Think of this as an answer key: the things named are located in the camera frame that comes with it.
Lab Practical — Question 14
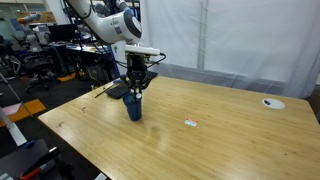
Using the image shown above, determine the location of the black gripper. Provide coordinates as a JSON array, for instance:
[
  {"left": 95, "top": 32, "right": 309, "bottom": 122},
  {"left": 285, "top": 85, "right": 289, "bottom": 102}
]
[{"left": 120, "top": 54, "right": 152, "bottom": 93}]

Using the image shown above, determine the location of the black silver marker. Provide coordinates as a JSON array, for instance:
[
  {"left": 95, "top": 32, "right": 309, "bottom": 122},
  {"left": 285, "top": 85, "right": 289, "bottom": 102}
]
[{"left": 135, "top": 90, "right": 142, "bottom": 100}]

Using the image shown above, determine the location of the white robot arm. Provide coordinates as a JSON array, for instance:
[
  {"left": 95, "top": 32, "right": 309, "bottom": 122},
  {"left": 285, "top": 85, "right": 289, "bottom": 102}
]
[{"left": 66, "top": 0, "right": 160, "bottom": 95}]

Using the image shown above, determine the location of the blue cup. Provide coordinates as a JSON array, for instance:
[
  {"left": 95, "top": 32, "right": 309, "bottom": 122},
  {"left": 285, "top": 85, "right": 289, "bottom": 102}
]
[{"left": 122, "top": 93, "right": 142, "bottom": 121}]

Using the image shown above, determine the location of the black keyboard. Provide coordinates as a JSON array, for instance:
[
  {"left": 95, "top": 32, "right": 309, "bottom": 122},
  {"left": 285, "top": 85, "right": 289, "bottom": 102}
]
[{"left": 106, "top": 71, "right": 158, "bottom": 99}]

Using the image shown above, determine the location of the black pen on table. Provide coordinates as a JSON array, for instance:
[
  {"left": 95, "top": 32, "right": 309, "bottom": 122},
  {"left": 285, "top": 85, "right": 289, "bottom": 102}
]
[{"left": 94, "top": 84, "right": 116, "bottom": 98}]

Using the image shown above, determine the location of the red white sticker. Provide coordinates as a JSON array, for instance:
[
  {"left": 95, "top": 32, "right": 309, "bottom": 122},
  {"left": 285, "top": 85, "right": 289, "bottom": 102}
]
[{"left": 185, "top": 119, "right": 198, "bottom": 127}]

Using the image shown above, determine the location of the black office chair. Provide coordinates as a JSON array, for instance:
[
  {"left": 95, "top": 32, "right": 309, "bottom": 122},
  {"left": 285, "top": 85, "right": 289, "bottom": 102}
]
[{"left": 9, "top": 55, "right": 56, "bottom": 93}]

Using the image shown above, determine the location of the white curtain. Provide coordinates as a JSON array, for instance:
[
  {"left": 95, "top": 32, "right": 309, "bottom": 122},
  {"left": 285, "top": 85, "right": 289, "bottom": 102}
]
[{"left": 140, "top": 0, "right": 320, "bottom": 99}]

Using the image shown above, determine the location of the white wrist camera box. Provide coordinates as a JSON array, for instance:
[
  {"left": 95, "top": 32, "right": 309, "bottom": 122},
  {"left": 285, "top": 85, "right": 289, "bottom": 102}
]
[{"left": 125, "top": 45, "right": 160, "bottom": 56}]

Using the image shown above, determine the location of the black camera cable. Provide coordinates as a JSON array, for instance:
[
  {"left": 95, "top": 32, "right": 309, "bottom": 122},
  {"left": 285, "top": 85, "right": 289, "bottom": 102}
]
[{"left": 116, "top": 52, "right": 167, "bottom": 70}]

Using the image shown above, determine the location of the orange handled clamp foreground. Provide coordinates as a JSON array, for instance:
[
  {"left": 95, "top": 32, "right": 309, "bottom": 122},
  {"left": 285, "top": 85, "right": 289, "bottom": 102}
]
[{"left": 19, "top": 147, "right": 60, "bottom": 180}]

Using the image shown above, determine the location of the white round cable grommet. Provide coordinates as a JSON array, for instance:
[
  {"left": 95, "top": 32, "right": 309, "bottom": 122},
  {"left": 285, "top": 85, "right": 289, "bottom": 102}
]
[{"left": 262, "top": 98, "right": 286, "bottom": 110}]

